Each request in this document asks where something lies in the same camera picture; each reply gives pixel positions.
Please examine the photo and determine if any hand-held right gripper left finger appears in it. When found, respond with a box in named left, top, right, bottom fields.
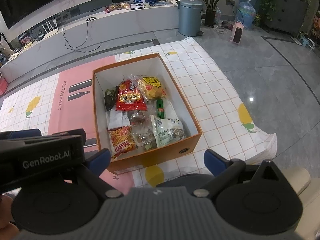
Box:
left=82, top=148, right=123, bottom=199

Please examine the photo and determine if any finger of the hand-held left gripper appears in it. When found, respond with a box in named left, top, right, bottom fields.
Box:
left=41, top=128, right=87, bottom=148
left=0, top=128, right=42, bottom=142

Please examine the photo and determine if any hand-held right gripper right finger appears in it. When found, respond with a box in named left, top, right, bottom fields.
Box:
left=193, top=149, right=281, bottom=198

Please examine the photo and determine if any red yellow fries snack bag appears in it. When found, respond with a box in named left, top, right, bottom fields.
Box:
left=108, top=126, right=137, bottom=161

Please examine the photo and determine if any white barcode snack packet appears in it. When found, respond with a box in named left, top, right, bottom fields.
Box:
left=107, top=109, right=131, bottom=131

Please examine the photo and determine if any dark green seaweed packet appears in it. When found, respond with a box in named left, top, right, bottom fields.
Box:
left=104, top=86, right=121, bottom=112

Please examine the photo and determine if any small green snack packet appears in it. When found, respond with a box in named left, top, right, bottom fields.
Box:
left=131, top=127, right=158, bottom=151

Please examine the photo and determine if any orange cardboard box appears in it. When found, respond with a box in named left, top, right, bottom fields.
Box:
left=92, top=53, right=202, bottom=173

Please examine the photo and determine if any large white green snack packet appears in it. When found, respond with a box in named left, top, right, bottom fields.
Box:
left=149, top=115, right=187, bottom=149

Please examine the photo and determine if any clear packet of brown dates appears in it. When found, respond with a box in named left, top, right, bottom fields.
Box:
left=129, top=111, right=151, bottom=126

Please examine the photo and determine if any red snack packet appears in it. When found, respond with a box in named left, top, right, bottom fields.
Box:
left=115, top=79, right=148, bottom=112

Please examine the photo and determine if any green sausage stick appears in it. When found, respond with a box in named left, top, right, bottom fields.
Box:
left=156, top=99, right=167, bottom=119

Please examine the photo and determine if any yellow snack packet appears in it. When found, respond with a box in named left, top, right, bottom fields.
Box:
left=136, top=76, right=167, bottom=102

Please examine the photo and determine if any pile of snacks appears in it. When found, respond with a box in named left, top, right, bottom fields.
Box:
left=104, top=2, right=131, bottom=13

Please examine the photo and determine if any person's left hand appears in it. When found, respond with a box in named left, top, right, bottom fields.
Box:
left=0, top=194, right=20, bottom=237

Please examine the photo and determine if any checkered lemon tablecloth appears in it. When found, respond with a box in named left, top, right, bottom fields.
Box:
left=0, top=37, right=278, bottom=188

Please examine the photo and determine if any beige cushion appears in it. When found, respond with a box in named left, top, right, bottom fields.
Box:
left=281, top=167, right=312, bottom=196

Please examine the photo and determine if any white router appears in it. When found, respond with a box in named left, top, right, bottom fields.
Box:
left=41, top=17, right=59, bottom=39

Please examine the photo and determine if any grey television stand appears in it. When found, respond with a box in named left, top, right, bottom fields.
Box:
left=0, top=0, right=186, bottom=83

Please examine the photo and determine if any pink heater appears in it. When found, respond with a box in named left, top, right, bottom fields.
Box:
left=227, top=21, right=244, bottom=44

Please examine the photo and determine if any grey blue trash can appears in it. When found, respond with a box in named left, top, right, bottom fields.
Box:
left=178, top=0, right=204, bottom=37

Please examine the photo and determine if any small stool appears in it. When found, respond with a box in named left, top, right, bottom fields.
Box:
left=298, top=33, right=316, bottom=49

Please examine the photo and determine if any blue water bottle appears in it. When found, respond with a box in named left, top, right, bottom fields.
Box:
left=236, top=0, right=257, bottom=29

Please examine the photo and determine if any long leaf potted plant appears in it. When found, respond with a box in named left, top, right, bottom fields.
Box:
left=191, top=0, right=234, bottom=28

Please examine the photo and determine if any grey cabinet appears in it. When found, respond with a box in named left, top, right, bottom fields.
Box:
left=262, top=0, right=312, bottom=37

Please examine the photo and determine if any black cable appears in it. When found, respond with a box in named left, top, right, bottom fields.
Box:
left=62, top=19, right=101, bottom=53

